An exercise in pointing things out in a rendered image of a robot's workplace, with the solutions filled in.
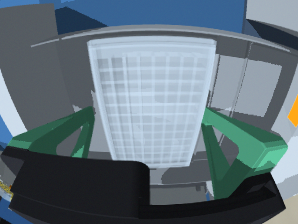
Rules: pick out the blue bench mat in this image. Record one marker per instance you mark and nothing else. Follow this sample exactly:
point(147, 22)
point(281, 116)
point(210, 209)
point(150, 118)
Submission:
point(77, 15)

